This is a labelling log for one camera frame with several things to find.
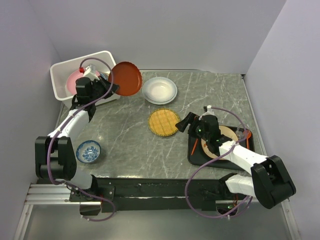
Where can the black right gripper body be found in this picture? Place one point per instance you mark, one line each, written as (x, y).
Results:
(197, 129)

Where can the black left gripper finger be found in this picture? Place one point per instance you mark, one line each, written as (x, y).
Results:
(104, 82)
(110, 90)

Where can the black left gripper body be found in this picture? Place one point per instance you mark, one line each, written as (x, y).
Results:
(99, 90)

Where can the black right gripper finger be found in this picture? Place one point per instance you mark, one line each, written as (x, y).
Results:
(191, 117)
(182, 125)

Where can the red plate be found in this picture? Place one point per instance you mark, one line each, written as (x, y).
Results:
(127, 77)

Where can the pink plate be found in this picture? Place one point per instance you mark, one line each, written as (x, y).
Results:
(71, 82)

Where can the yellow woven plate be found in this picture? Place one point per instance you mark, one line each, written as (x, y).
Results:
(162, 122)

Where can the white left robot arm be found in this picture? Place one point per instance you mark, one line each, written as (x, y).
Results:
(54, 154)

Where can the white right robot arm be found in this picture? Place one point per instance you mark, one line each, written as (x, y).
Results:
(269, 179)

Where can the white plastic bin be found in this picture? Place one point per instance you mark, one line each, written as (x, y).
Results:
(61, 72)

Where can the orange fork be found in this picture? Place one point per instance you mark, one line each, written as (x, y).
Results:
(194, 146)

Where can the beige plate on tray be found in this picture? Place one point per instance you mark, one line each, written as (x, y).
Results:
(228, 132)

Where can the black tray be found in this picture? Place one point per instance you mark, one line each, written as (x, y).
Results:
(199, 157)

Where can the clear glass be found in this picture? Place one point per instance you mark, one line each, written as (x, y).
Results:
(241, 131)

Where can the white deep plate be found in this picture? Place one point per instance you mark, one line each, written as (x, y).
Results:
(159, 90)

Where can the orange spoon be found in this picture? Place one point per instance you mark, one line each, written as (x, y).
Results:
(247, 134)

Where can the blue white patterned bowl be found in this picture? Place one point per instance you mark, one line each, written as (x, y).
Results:
(88, 152)

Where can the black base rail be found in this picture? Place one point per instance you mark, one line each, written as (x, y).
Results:
(138, 194)

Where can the aluminium frame rail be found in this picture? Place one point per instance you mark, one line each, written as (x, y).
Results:
(49, 215)

